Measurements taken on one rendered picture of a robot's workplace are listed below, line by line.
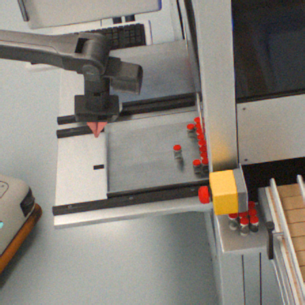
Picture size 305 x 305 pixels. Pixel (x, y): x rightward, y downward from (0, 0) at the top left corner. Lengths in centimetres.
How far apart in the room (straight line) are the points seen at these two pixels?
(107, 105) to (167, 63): 58
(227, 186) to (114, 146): 45
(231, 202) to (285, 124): 21
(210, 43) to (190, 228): 151
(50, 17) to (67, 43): 106
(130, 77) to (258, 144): 32
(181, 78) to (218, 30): 73
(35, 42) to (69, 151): 50
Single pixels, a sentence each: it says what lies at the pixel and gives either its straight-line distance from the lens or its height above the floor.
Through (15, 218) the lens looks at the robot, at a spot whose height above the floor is 20.
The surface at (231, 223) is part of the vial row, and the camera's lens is 150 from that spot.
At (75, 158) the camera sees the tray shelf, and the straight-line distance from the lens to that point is 175.
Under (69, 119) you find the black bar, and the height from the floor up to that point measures 90.
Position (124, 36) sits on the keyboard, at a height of 82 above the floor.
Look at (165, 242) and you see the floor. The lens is 262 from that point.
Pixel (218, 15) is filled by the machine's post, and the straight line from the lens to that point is 120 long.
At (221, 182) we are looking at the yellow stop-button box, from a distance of 142.
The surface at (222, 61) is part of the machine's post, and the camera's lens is 127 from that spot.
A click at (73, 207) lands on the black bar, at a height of 90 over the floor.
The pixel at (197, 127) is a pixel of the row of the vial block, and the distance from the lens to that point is 170.
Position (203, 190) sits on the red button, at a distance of 143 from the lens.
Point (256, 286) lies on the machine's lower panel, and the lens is 188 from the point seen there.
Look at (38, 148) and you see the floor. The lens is 314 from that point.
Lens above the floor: 209
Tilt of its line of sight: 45 degrees down
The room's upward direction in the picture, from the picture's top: 10 degrees counter-clockwise
